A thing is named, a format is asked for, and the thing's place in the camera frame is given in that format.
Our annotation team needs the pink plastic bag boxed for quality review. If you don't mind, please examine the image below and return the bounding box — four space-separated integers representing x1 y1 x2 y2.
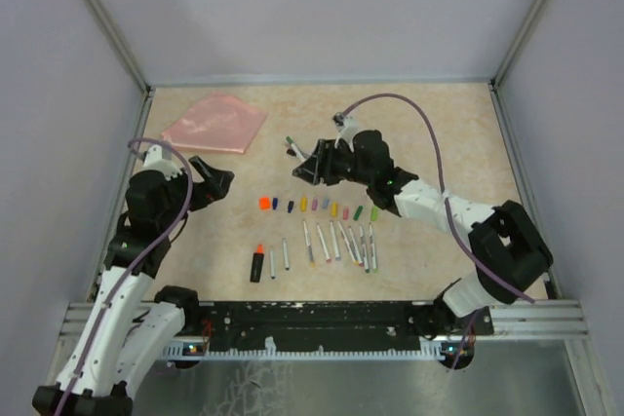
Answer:
161 93 267 154

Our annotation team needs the orange highlighter cap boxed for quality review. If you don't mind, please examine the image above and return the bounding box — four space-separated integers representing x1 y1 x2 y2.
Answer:
258 197 272 210

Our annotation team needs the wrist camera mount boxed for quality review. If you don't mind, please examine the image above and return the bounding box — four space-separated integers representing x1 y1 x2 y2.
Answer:
141 144 182 180
332 113 361 151

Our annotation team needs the light green capped marker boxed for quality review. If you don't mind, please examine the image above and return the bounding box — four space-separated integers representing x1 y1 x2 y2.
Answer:
369 223 378 272

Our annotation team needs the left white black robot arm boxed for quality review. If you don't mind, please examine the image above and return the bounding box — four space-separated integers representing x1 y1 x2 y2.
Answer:
32 147 234 415

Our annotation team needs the aluminium frame rail right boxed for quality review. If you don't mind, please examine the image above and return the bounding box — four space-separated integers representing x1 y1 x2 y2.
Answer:
490 0 576 91

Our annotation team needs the aluminium frame rail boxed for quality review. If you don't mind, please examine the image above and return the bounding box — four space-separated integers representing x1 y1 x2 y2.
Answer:
490 0 576 91
83 0 151 95

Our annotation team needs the orange white marker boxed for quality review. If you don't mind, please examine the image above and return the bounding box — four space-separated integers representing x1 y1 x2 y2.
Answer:
302 220 315 266

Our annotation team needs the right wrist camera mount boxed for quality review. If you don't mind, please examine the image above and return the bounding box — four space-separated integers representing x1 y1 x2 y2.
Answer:
332 113 361 151

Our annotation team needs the lavender marker pen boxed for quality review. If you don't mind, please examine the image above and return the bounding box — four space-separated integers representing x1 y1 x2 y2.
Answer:
330 220 341 262

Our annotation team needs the white slotted cable duct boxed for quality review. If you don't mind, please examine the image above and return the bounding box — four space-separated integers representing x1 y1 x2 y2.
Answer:
160 340 469 361

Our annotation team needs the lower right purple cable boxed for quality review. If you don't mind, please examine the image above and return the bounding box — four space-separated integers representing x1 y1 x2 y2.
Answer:
448 308 484 371

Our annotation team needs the dark green pen cap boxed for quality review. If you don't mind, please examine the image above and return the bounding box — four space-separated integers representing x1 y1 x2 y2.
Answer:
353 206 364 221

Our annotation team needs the dark green capped marker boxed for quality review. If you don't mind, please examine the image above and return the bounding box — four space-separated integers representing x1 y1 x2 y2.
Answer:
359 225 371 274

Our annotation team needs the pink capped marker pen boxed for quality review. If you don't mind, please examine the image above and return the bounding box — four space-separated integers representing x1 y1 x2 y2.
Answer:
316 224 332 263

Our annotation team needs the magenta capped marker pen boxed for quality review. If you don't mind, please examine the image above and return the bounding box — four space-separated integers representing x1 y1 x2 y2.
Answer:
348 226 365 267

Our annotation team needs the blue capped marker pen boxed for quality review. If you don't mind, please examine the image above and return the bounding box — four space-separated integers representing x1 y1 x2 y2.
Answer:
269 247 276 280

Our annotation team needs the aluminium frame rail left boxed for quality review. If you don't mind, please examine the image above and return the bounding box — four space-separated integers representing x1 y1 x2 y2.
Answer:
83 0 151 95

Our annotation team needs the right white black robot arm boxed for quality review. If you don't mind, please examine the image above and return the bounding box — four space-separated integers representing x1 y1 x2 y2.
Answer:
289 131 553 334

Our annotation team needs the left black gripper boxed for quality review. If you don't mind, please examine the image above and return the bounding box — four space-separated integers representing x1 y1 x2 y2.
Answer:
159 156 234 233

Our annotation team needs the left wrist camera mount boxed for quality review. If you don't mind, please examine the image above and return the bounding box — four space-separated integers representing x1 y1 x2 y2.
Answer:
141 144 182 180

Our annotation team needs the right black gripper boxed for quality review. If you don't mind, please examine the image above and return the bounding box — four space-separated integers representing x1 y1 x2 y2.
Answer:
293 138 373 186

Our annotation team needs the green capped marker pen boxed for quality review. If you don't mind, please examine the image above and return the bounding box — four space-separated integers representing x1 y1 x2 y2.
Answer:
286 136 307 162

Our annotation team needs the orange capped black highlighter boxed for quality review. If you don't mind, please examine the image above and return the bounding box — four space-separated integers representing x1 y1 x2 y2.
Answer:
250 244 264 284

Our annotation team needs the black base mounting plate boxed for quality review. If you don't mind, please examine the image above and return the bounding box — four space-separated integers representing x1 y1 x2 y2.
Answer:
175 300 493 353

